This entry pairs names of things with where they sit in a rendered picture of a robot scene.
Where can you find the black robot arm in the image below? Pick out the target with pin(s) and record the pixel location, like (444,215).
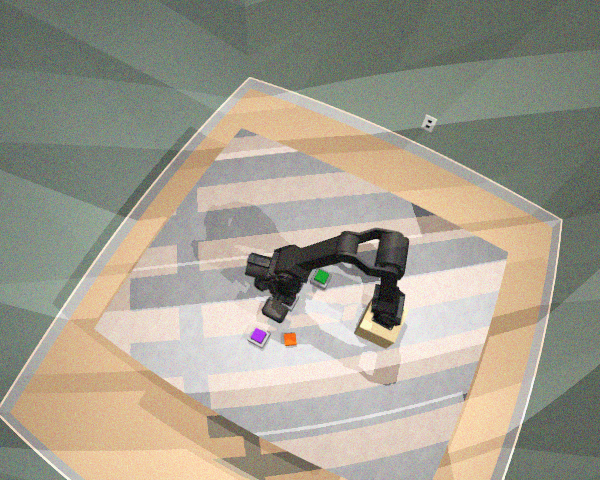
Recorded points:
(291,265)

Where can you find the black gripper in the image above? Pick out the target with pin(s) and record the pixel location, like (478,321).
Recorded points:
(273,309)

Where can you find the green button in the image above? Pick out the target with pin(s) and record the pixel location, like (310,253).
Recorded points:
(321,279)

